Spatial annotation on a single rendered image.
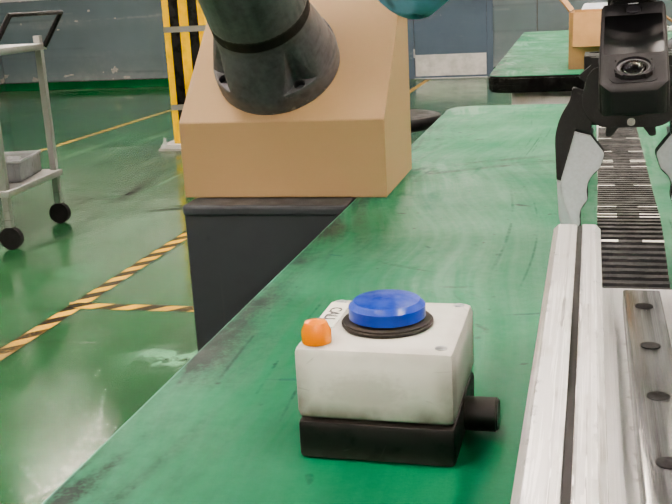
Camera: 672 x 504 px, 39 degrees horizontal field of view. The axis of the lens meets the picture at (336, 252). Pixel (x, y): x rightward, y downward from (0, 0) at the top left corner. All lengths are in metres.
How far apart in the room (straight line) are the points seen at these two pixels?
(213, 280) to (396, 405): 0.70
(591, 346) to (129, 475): 0.24
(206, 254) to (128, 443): 0.63
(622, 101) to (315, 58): 0.51
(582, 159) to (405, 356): 0.34
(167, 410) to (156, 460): 0.06
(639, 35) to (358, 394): 0.36
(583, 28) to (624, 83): 2.03
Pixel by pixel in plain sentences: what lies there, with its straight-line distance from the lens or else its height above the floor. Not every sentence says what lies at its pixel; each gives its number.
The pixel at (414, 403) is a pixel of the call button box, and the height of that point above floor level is 0.81.
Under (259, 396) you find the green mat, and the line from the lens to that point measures 0.57.
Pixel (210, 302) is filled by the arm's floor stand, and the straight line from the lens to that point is 1.16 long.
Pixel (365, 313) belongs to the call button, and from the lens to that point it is 0.48.
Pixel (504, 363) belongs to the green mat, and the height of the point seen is 0.78.
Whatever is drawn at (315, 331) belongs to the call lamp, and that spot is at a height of 0.85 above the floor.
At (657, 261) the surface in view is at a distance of 0.75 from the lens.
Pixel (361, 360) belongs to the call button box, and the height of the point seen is 0.83.
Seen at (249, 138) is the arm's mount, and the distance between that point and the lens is 1.13.
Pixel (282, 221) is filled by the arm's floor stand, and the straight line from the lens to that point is 1.10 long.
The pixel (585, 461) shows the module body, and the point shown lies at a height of 0.86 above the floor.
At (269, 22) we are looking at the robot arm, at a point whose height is 0.98.
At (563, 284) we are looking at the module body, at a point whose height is 0.86.
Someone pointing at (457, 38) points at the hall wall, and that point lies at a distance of 11.59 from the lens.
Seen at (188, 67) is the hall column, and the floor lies 0.58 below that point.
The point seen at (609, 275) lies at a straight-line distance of 0.72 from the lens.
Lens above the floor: 1.01
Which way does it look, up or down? 15 degrees down
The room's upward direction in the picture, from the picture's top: 3 degrees counter-clockwise
